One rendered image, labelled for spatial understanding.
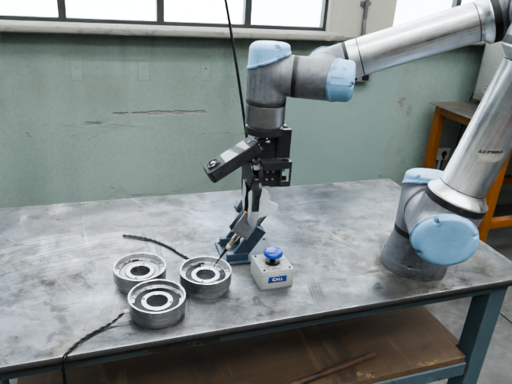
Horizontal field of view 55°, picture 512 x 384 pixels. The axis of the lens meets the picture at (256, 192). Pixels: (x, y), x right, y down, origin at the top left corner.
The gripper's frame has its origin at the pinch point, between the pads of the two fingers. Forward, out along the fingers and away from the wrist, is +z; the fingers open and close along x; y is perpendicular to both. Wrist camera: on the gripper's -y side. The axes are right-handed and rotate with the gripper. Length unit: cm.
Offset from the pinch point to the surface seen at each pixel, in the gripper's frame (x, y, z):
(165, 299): -8.6, -17.9, 10.8
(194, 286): -7.1, -12.2, 9.9
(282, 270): -6.6, 6.0, 8.8
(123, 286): -3.1, -25.3, 10.6
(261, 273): -6.5, 1.6, 8.8
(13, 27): 146, -62, -21
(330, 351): -1.0, 23.2, 38.2
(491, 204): 100, 164, 55
